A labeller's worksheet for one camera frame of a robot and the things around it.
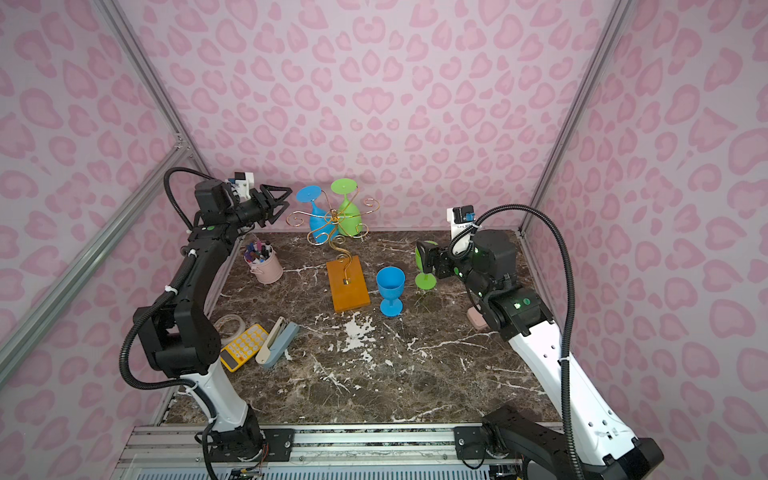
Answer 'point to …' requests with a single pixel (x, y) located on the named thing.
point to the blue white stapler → (277, 342)
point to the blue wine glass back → (322, 223)
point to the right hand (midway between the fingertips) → (434, 240)
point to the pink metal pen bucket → (264, 262)
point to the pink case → (477, 320)
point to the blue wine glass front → (391, 285)
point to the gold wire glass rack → (336, 218)
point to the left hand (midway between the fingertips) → (294, 193)
